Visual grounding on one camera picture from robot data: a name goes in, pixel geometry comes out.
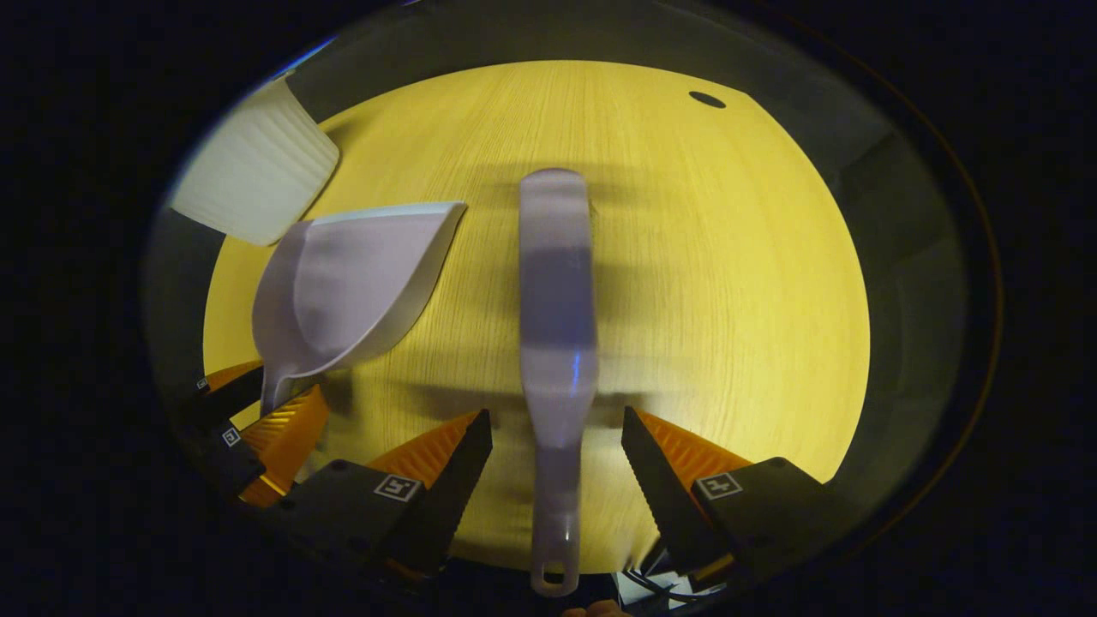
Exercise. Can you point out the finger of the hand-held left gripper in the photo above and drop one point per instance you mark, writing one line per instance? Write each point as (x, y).
(223, 403)
(223, 458)

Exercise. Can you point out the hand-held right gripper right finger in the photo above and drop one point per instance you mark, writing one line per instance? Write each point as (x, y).
(660, 488)

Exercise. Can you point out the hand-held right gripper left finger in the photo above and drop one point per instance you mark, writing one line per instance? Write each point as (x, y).
(450, 497)

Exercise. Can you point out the lilac plastic dustpan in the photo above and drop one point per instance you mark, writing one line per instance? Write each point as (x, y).
(343, 291)

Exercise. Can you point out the small lilac broom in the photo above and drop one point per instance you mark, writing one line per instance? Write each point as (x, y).
(557, 300)

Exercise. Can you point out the white ribbed garbage bin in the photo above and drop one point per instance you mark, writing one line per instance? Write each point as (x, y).
(257, 171)

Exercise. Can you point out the black desk grommet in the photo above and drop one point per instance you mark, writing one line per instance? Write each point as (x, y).
(707, 99)

